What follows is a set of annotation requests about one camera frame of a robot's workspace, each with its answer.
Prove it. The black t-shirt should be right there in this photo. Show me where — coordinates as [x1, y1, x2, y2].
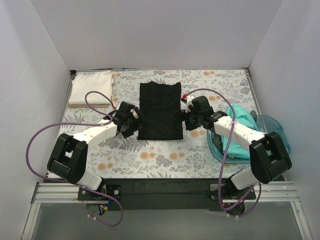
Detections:
[137, 81, 183, 141]

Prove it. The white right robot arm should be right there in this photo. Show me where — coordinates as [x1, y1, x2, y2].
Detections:
[180, 94, 292, 199]

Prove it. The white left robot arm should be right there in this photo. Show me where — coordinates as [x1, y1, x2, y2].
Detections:
[47, 101, 145, 200]

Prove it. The floral patterned table mat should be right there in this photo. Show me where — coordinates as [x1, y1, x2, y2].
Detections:
[48, 69, 279, 179]

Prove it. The folded white t-shirt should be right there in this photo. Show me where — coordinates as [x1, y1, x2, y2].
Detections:
[68, 71, 114, 105]

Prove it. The teal t-shirt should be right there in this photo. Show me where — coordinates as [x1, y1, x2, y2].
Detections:
[227, 104, 259, 160]

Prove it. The brown cardboard board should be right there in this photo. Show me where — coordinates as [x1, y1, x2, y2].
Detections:
[67, 103, 112, 109]

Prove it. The teal plastic basket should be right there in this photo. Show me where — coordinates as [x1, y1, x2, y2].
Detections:
[206, 114, 292, 165]

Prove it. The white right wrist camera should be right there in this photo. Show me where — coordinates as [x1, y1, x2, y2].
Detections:
[181, 94, 195, 113]

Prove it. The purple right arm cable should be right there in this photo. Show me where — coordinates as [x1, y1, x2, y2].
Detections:
[182, 88, 262, 217]

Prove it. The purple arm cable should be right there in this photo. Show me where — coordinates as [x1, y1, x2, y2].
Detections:
[182, 88, 262, 217]
[26, 91, 124, 228]

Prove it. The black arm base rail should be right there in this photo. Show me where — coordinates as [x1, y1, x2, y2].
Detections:
[77, 177, 257, 213]

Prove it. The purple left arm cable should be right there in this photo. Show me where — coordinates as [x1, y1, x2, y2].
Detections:
[26, 91, 124, 228]

